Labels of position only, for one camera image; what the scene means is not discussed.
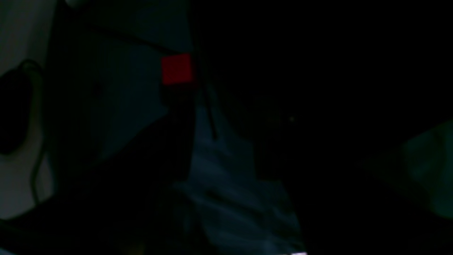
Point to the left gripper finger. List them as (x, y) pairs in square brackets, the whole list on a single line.
[(113, 157)]

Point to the teal table cloth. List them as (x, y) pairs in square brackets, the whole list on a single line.
[(322, 126)]

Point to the red cube block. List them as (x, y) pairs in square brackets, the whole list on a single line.
[(177, 69)]

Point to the black computer mouse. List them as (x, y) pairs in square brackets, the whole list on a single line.
[(16, 91)]

